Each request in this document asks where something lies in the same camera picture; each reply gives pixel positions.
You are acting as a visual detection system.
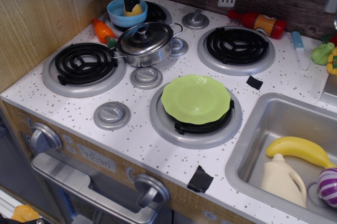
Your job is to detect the black tape piece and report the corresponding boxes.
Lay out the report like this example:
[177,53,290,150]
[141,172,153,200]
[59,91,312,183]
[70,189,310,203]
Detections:
[246,76,263,90]
[187,166,214,193]

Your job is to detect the grey stove knob back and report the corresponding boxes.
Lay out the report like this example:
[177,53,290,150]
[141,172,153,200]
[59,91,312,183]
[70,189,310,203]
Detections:
[182,9,210,30]

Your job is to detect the silver oven door handle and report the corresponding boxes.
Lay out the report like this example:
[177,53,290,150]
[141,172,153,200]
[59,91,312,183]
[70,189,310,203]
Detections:
[32,154,158,223]

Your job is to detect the front left black burner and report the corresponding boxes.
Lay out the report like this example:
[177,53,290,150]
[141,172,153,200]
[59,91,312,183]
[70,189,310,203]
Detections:
[42,43,126,98]

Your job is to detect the yellow toy banana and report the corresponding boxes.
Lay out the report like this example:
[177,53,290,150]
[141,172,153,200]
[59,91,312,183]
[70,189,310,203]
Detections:
[266,136,336,169]

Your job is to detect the yellow toy corn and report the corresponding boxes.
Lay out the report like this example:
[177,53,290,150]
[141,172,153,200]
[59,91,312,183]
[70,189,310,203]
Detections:
[124,4,143,17]

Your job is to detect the yellow toy pepper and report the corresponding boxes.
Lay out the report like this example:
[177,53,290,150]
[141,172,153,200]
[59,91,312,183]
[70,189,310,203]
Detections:
[326,47,337,75]

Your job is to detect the silver sink basin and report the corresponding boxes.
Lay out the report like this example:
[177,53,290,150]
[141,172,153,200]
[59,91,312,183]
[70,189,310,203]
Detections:
[225,93,336,223]

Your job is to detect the grey stove knob front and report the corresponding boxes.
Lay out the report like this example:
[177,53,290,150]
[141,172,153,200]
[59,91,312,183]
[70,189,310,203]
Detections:
[93,101,131,131]

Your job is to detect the left oven dial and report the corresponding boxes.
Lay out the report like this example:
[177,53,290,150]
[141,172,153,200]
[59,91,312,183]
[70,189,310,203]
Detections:
[30,122,63,153]

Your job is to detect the green plastic plate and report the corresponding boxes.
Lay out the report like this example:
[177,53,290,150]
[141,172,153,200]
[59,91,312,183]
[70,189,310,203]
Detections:
[161,75,231,125]

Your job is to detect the back right black burner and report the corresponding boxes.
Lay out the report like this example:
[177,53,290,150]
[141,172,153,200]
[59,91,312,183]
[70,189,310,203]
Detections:
[196,26,275,76]

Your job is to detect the black tape piece lower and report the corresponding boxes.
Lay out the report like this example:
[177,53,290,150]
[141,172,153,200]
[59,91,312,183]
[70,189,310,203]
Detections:
[187,166,214,193]

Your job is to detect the oven dial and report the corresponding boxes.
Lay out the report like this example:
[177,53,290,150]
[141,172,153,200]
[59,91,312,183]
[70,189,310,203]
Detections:
[30,122,63,153]
[134,174,171,208]

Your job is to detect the red toy ketchup bottle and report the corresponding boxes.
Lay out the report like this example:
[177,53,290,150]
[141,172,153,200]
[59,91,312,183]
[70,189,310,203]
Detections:
[227,9,286,39]

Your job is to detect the light blue bowl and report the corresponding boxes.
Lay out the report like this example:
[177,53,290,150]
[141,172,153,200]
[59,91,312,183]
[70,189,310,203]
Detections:
[107,0,148,28]

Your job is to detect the right oven dial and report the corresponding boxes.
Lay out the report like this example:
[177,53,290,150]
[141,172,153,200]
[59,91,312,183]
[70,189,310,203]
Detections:
[134,174,171,208]

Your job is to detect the cream toy detergent bottle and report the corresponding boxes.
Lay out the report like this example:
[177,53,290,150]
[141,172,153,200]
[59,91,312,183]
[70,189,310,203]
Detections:
[260,154,307,208]

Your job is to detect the orange toy carrot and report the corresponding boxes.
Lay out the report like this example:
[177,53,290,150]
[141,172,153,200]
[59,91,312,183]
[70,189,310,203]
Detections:
[93,19,117,48]

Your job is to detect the blue handled toy knife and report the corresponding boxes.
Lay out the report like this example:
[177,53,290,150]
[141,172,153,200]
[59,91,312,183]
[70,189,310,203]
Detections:
[291,31,310,70]

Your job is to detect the back left black burner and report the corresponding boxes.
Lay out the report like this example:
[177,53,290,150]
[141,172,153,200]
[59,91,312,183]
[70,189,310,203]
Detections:
[103,1,172,32]

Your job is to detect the steel pot with lid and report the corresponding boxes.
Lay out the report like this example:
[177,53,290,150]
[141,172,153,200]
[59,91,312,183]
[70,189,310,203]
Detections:
[109,22,183,67]

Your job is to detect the front right black burner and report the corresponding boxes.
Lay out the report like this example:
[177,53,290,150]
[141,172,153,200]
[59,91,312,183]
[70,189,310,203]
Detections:
[149,87,242,149]

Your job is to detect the black burner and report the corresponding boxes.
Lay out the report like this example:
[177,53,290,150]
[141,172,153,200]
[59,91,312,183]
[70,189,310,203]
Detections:
[42,43,126,98]
[196,26,275,76]
[103,1,172,32]
[149,87,242,149]

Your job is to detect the green toy pear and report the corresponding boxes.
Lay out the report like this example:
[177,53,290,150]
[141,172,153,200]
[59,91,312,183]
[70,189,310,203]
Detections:
[311,42,335,65]

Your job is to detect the black tape piece upper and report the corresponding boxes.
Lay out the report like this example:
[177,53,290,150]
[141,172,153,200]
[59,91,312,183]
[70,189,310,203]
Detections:
[246,76,263,90]

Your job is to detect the grey stove knob middle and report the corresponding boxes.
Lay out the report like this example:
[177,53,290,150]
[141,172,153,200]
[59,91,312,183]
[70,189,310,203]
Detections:
[130,67,163,90]

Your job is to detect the orange object bottom left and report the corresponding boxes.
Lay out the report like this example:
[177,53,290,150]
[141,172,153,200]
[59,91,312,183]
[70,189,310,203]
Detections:
[11,205,40,223]

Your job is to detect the oven clock display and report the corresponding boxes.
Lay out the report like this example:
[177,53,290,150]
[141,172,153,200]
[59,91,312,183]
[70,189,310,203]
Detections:
[77,144,116,172]

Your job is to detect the purple striped toy onion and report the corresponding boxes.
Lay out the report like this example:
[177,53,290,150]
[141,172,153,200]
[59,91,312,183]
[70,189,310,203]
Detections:
[317,168,336,209]

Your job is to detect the grey stove knob behind pot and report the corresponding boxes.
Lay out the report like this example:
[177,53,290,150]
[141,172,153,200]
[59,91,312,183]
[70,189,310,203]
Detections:
[170,37,189,57]

